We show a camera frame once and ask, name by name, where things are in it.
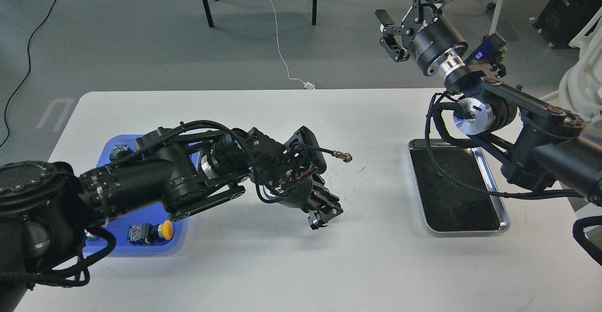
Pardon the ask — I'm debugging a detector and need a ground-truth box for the yellow push button switch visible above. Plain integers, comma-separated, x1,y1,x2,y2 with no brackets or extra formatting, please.
127,220,174,245

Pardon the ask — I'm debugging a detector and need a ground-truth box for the silver metal tray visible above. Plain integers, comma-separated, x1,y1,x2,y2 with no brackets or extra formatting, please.
408,139,510,237

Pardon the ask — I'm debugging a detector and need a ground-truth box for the black floor cable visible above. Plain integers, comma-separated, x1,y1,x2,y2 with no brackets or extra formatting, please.
0,0,113,148

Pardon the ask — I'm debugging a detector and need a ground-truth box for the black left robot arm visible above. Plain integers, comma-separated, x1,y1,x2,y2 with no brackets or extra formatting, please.
0,120,352,312

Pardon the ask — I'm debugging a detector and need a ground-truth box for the blue plastic tray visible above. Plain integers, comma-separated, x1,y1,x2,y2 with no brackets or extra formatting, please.
83,134,190,256

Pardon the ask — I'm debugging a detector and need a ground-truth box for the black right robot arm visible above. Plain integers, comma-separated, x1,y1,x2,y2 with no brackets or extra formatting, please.
375,0,602,206

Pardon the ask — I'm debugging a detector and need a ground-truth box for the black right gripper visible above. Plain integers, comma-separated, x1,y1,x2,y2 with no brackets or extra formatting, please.
375,0,468,76

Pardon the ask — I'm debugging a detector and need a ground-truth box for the white cable with plug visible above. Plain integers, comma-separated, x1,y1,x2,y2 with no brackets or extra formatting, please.
225,0,317,90

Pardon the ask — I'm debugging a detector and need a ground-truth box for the small black gear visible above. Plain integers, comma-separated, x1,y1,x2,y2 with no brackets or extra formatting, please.
308,217,324,230

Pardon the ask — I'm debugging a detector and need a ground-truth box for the black equipment case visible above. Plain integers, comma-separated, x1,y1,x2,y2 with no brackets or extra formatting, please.
533,0,602,49

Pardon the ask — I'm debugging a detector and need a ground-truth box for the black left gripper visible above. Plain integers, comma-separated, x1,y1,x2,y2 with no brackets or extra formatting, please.
263,175,344,228

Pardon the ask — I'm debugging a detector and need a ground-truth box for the green push button switch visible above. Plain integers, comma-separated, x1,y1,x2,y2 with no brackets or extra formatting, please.
108,144,133,163

